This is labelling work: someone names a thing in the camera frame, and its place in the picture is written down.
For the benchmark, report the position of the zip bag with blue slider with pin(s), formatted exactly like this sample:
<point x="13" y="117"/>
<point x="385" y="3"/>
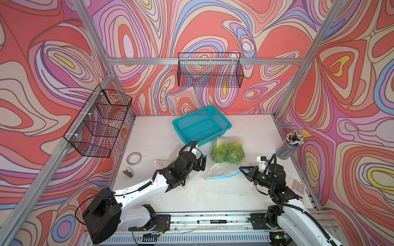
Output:
<point x="225" y="170"/>

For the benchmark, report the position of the chinese cabbage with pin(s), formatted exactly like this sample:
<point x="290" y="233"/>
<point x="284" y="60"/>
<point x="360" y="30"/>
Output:
<point x="220" y="150"/>
<point x="235" y="152"/>

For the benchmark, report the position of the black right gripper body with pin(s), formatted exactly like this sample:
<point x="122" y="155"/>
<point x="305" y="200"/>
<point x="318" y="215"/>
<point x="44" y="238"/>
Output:
<point x="262" y="179"/>

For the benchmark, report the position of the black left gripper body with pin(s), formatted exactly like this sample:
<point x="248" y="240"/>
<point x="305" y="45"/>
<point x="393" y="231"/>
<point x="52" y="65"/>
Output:
<point x="183" y="178"/>

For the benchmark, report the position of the small brown clip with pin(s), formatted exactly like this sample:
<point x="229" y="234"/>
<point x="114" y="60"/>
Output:
<point x="128" y="172"/>

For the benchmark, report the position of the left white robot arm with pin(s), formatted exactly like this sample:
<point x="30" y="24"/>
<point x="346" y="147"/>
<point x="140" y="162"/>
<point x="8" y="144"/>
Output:
<point x="111" y="210"/>

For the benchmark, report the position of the clear cup of pencils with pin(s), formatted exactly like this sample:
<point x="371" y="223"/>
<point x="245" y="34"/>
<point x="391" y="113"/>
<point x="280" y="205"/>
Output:
<point x="292" y="142"/>

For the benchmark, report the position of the pink card sheet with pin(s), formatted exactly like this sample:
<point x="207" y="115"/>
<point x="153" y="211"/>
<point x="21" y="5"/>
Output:
<point x="298" y="187"/>

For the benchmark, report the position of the back black wire basket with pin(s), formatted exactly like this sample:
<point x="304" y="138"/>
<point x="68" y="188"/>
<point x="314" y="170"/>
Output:
<point x="210" y="69"/>

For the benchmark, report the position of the teal plastic basket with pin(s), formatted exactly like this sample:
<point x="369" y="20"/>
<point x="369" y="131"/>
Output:
<point x="203" y="125"/>

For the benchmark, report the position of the left black wire basket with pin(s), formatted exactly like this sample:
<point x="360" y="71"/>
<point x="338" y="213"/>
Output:
<point x="102" y="117"/>

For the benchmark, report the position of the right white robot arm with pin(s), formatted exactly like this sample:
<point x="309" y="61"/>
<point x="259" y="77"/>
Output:
<point x="288" y="212"/>

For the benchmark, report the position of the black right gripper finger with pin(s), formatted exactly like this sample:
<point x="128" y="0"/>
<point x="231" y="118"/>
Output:
<point x="248" y="169"/>
<point x="249" y="175"/>

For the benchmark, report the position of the white tape roll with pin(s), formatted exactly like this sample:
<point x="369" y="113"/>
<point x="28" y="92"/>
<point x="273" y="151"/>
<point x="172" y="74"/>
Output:
<point x="134" y="159"/>

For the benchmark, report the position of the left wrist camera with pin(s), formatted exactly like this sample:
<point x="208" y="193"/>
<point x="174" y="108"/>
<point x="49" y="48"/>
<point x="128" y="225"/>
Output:
<point x="192" y="147"/>

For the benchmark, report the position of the black wire basket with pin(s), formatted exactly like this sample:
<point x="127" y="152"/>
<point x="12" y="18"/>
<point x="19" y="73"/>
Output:
<point x="102" y="117"/>
<point x="210" y="69"/>

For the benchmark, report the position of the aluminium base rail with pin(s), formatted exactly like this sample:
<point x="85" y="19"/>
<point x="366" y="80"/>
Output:
<point x="243" y="228"/>

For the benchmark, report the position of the zip bag with pink slider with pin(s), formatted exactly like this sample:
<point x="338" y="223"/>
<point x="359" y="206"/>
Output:
<point x="165" y="168"/>

